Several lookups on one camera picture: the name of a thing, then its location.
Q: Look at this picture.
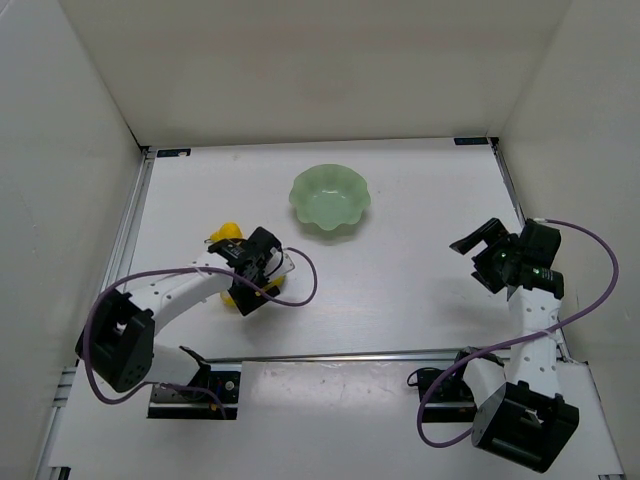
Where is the yellow fake lemon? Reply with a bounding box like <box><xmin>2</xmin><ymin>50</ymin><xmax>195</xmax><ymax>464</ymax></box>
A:
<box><xmin>220</xmin><ymin>275</ymin><xmax>286</xmax><ymax>307</ymax></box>

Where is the yellow fake pear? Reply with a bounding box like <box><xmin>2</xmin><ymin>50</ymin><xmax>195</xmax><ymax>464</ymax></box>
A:
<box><xmin>204</xmin><ymin>222</ymin><xmax>244</xmax><ymax>245</ymax></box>

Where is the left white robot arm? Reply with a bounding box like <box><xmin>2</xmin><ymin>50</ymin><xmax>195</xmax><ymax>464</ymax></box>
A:
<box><xmin>89</xmin><ymin>227</ymin><xmax>295</xmax><ymax>393</ymax></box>

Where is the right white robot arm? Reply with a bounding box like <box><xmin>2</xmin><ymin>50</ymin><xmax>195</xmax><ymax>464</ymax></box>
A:
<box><xmin>450</xmin><ymin>218</ymin><xmax>579</xmax><ymax>473</ymax></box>

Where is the green scalloped fruit bowl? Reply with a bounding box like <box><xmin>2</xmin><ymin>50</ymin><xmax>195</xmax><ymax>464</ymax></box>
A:
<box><xmin>289</xmin><ymin>164</ymin><xmax>371</xmax><ymax>231</ymax></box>

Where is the right blue corner label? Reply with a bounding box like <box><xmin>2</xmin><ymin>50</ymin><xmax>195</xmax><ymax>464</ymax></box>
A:
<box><xmin>453</xmin><ymin>137</ymin><xmax>489</xmax><ymax>146</ymax></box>

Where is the blue corner label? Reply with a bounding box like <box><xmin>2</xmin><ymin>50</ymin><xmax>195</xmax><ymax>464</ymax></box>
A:
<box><xmin>453</xmin><ymin>137</ymin><xmax>489</xmax><ymax>146</ymax></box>
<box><xmin>156</xmin><ymin>148</ymin><xmax>191</xmax><ymax>158</ymax></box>

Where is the left blue corner label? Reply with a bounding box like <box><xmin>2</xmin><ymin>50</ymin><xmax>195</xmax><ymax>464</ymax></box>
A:
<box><xmin>156</xmin><ymin>148</ymin><xmax>191</xmax><ymax>158</ymax></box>

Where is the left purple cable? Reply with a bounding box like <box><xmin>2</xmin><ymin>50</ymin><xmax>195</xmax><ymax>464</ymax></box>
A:
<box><xmin>82</xmin><ymin>246</ymin><xmax>320</xmax><ymax>405</ymax></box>

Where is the front aluminium rail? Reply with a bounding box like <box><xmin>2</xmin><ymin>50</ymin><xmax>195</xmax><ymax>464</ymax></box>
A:
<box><xmin>206</xmin><ymin>348</ymin><xmax>460</xmax><ymax>363</ymax></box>

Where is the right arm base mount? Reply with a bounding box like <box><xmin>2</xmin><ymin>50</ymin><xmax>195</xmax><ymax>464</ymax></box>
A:
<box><xmin>406</xmin><ymin>367</ymin><xmax>476</xmax><ymax>423</ymax></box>

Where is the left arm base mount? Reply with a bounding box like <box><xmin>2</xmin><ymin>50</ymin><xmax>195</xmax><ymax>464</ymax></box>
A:
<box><xmin>147</xmin><ymin>363</ymin><xmax>242</xmax><ymax>421</ymax></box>

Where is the left aluminium frame rail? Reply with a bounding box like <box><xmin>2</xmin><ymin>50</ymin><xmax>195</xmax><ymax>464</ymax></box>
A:
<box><xmin>32</xmin><ymin>146</ymin><xmax>151</xmax><ymax>479</ymax></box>

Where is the aluminium frame rail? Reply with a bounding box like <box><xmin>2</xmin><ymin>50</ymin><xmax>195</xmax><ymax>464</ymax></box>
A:
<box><xmin>489</xmin><ymin>137</ymin><xmax>626</xmax><ymax>480</ymax></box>
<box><xmin>32</xmin><ymin>146</ymin><xmax>151</xmax><ymax>479</ymax></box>

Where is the right aluminium frame rail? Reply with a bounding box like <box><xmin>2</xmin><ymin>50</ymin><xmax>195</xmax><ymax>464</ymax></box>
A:
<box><xmin>489</xmin><ymin>137</ymin><xmax>626</xmax><ymax>480</ymax></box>

